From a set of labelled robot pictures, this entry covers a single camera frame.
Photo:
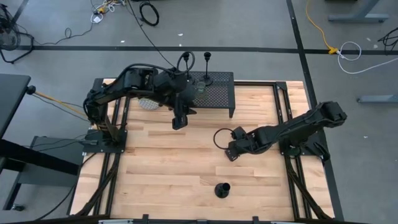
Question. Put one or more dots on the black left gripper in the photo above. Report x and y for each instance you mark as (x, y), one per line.
(183, 104)

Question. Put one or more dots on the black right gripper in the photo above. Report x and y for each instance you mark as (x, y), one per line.
(245, 145)

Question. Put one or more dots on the clear ribbed glass candle holder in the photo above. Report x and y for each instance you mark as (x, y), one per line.
(201, 88)

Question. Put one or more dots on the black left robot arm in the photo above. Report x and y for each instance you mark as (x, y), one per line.
(109, 93)

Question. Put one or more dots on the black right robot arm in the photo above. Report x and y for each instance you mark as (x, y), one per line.
(311, 121)

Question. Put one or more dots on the white mesh ball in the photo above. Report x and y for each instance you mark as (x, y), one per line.
(148, 103)

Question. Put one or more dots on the black perforated metal riser shelf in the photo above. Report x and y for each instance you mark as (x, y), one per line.
(217, 96)

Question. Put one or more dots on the grey desk base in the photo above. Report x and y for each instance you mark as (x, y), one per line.
(56, 149)

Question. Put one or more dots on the grey table foot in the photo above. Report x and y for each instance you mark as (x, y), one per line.
(357, 18)
(379, 99)

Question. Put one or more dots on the black desk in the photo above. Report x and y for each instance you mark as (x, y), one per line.
(12, 99)

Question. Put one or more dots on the black floor fan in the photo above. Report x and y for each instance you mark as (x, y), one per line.
(9, 34)

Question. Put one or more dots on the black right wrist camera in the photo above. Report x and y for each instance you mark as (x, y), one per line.
(238, 133)

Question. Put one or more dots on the black aluminium table frame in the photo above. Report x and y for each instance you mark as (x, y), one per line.
(281, 102)

